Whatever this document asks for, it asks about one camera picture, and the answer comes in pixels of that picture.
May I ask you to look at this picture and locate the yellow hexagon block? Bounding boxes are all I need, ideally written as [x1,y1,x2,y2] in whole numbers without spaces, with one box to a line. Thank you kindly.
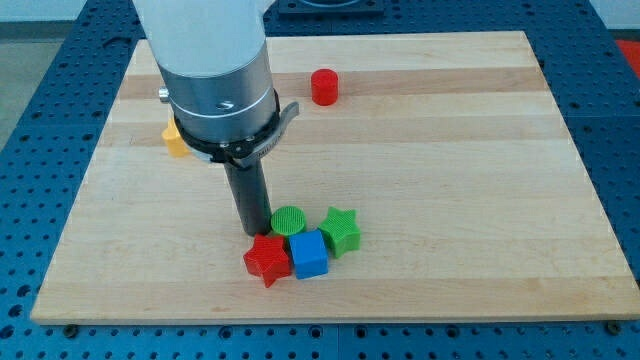
[161,117,190,158]

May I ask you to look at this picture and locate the black clamp ring with lever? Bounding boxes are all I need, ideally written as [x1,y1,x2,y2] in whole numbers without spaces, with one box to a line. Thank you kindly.
[172,89,301,169]

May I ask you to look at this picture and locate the green star block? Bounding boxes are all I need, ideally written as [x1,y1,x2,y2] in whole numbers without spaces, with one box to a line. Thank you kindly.
[318,207,361,259]

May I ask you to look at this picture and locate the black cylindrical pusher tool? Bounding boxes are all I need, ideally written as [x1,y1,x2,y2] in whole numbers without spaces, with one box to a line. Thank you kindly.
[224,161,272,236]

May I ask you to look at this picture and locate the red cylinder block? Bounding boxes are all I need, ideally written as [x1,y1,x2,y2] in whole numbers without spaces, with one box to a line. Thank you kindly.
[310,69,339,106]

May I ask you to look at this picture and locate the wooden board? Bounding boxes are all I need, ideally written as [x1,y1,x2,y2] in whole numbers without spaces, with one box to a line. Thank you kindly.
[31,31,639,325]

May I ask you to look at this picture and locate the blue cube block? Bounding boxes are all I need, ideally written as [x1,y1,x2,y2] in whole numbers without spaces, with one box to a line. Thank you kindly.
[289,230,329,279]

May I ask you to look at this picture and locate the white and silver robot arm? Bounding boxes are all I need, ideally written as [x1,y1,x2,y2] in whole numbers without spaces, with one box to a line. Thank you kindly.
[133,0,276,143]

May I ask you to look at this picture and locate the red star block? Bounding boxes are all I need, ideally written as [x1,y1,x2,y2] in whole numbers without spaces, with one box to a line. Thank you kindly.
[243,234,292,288]

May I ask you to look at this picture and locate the green circle block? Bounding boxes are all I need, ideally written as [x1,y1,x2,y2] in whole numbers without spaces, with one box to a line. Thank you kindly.
[270,206,307,237]

